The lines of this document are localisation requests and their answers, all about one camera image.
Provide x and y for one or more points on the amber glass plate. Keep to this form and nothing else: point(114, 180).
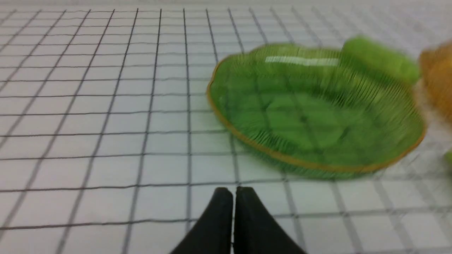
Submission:
point(436, 69)

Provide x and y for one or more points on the green glass plate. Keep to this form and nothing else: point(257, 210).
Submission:
point(315, 112)

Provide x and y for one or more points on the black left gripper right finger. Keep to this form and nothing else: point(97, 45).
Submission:
point(255, 229)

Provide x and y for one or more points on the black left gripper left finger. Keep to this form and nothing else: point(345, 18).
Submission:
point(211, 234)

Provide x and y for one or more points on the green cucumber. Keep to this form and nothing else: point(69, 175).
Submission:
point(382, 58)
point(448, 157)

